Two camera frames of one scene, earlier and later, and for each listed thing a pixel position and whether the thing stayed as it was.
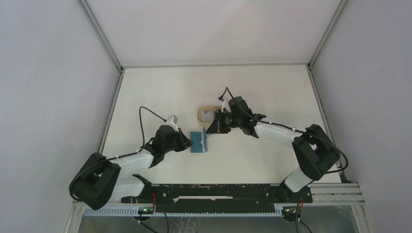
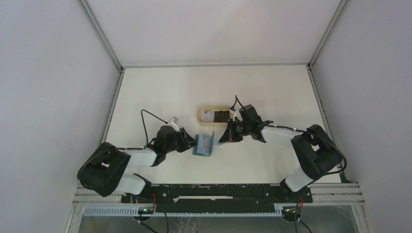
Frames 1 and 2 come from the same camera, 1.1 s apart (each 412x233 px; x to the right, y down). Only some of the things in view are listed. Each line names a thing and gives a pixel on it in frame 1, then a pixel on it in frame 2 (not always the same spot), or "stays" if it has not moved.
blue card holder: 199,141 → 195,146
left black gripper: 184,142 stays
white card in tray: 209,117 stays
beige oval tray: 205,108 stays
